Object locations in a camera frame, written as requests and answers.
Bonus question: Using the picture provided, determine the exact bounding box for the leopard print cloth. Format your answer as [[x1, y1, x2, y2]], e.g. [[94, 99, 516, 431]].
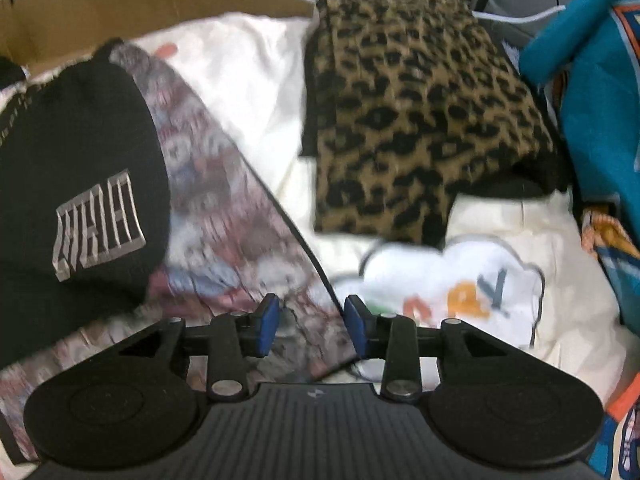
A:
[[299, 0, 573, 251]]

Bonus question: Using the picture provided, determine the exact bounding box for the floral printed garment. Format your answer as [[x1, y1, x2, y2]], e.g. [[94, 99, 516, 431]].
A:
[[0, 42, 361, 466]]

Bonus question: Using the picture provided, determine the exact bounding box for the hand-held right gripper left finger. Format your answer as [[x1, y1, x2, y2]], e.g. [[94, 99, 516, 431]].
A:
[[117, 294, 281, 403]]

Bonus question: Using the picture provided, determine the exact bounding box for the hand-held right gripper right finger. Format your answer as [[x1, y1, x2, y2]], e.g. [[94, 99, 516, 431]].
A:
[[344, 294, 521, 403]]

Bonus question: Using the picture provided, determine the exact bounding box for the white printed bedsheet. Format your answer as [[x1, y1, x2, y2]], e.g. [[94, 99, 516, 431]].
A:
[[0, 10, 633, 411]]

